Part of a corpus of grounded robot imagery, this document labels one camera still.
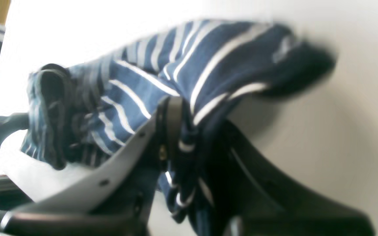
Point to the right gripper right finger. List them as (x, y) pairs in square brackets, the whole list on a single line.
[(254, 198)]

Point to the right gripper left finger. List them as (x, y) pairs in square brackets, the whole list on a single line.
[(116, 199)]

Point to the navy white striped T-shirt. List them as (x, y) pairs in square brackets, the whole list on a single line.
[(85, 113)]

